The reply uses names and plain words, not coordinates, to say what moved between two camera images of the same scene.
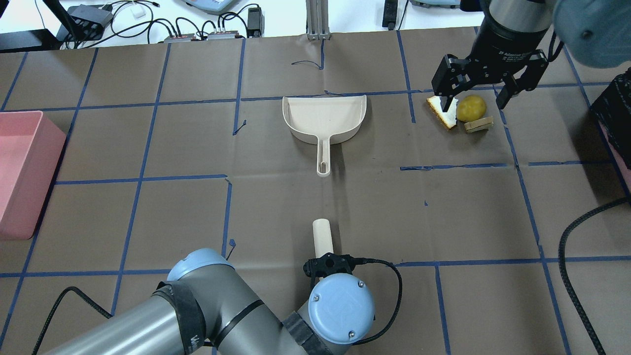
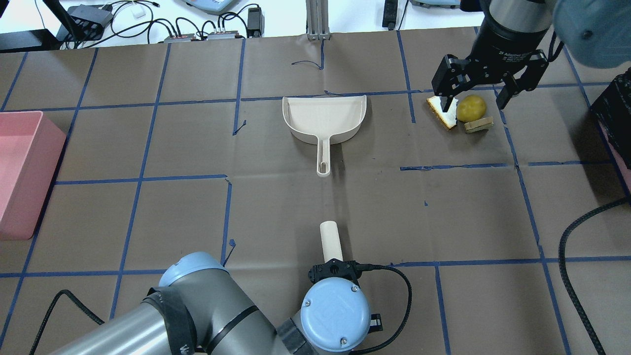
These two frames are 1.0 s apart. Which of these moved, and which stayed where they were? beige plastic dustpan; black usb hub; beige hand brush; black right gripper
Moved: beige hand brush
Stayed: beige plastic dustpan; black usb hub; black right gripper
